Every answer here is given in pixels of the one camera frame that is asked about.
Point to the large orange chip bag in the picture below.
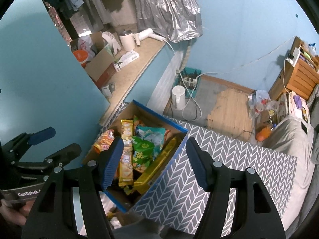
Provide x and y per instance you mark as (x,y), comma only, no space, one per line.
(104,141)

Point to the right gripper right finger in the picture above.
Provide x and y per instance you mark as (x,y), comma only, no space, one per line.
(202,165)

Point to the wooden headboard shelf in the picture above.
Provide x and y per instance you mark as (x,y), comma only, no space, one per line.
(300,79)

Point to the open cardboard box on counter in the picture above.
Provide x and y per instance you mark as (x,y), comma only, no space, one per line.
(101,68)

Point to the grey duvet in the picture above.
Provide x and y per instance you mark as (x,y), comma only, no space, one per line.
(299,138)

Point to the white charger on shelf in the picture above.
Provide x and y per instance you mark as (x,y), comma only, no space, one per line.
(293,58)

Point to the white electric kettle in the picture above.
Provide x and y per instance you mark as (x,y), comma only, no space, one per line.
(178,97)

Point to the blue-edged cardboard box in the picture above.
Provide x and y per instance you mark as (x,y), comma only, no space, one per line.
(157,197)

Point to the long yellow snack package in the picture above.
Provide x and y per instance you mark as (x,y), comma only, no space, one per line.
(126,176)

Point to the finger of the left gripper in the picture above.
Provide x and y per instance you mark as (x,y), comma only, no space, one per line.
(32,138)
(58,159)

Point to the silver foil curtain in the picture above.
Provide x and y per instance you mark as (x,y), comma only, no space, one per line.
(175,20)

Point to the wooden counter ledge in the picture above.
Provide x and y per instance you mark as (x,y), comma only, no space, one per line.
(126,78)

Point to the white hair dryer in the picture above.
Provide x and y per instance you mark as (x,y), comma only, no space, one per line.
(148,33)

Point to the orange drink bottle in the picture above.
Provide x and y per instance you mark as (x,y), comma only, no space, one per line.
(263,134)

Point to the teal basket with power strip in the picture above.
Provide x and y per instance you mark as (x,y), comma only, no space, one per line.
(188,78)

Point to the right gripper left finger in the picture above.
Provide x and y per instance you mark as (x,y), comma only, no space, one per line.
(109,161)

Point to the clear plastic bag clutter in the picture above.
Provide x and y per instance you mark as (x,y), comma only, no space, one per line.
(257,100)

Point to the white tissue box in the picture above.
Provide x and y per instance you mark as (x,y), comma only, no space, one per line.
(126,59)

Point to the white mug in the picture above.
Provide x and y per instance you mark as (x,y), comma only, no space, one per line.
(127,40)

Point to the person's left hand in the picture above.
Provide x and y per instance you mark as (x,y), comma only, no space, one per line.
(16,217)

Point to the teal snack bag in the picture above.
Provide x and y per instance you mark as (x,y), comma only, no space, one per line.
(156,135)

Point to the green snack bag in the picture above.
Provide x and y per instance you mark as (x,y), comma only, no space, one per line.
(143,154)

